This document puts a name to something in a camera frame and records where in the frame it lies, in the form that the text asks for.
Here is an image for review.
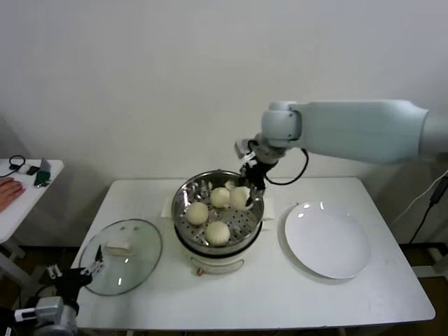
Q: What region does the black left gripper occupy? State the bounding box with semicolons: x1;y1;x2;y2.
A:
45;244;106;302

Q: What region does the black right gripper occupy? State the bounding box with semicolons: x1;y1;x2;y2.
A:
239;139;286;208

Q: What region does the white steamed baozi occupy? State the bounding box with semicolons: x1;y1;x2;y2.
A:
185;202;210;226
209;187;232;210
228;186;251;212
205;220;231;246

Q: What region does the glass pot lid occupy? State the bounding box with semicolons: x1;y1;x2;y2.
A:
78;218;164;297

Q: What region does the stainless steel steamer basket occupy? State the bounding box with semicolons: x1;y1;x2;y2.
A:
160;170;276;255

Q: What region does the person's bare hand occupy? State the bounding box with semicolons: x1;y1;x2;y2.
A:
0;176;27;213

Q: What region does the white side table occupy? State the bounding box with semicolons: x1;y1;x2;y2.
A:
0;159;65;291

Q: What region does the white round plate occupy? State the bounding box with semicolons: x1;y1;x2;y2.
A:
283;201;372;280

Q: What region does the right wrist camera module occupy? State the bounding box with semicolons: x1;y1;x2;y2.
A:
234;139;257;160

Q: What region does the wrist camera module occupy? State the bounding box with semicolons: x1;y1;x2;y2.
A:
13;297;65;321
234;139;257;160

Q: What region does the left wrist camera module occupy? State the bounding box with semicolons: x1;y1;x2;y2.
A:
13;297;65;321

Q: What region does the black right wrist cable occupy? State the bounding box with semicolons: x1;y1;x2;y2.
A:
264;148;310;186

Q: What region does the black cable loop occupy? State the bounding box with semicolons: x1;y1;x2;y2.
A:
0;155;26;178

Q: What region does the white power cable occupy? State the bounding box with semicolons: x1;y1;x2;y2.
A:
389;173;448;225

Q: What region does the black power adapter cable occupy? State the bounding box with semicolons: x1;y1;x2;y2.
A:
408;180;448;244

